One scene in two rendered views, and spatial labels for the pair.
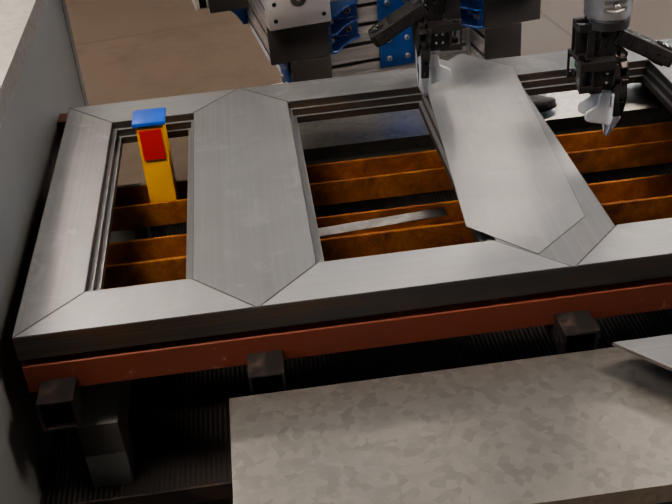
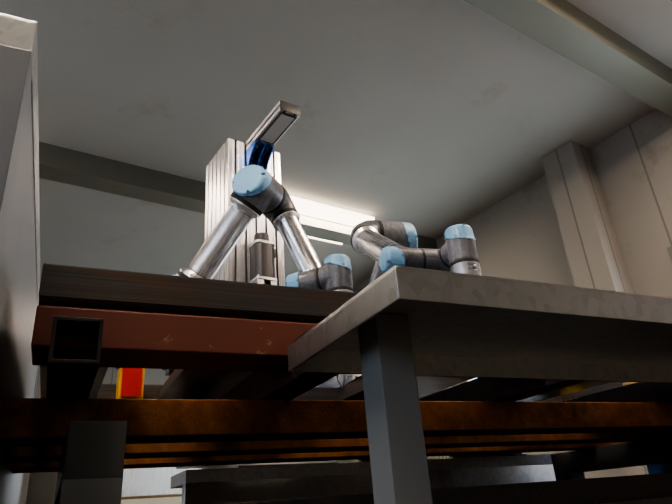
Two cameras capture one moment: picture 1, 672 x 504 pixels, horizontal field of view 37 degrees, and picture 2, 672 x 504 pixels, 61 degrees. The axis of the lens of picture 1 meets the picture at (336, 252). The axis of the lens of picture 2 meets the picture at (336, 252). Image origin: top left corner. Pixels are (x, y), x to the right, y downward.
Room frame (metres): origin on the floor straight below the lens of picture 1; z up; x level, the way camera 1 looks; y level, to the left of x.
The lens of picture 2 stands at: (0.41, 0.37, 0.57)
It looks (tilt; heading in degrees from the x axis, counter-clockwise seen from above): 24 degrees up; 337
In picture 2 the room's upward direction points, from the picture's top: 5 degrees counter-clockwise
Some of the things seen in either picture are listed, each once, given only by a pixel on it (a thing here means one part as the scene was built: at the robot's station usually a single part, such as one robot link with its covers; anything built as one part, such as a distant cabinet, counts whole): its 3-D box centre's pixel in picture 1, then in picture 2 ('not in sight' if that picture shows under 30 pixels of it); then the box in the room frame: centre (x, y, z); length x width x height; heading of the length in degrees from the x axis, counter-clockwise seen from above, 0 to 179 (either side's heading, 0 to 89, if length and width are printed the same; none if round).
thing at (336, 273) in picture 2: not in sight; (337, 275); (1.77, -0.21, 1.16); 0.09 x 0.08 x 0.11; 45
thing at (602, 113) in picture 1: (601, 115); not in sight; (1.52, -0.46, 0.90); 0.06 x 0.03 x 0.09; 94
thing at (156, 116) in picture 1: (149, 120); not in sight; (1.70, 0.32, 0.88); 0.06 x 0.06 x 0.02; 4
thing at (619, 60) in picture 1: (600, 52); not in sight; (1.53, -0.46, 1.01); 0.09 x 0.08 x 0.12; 94
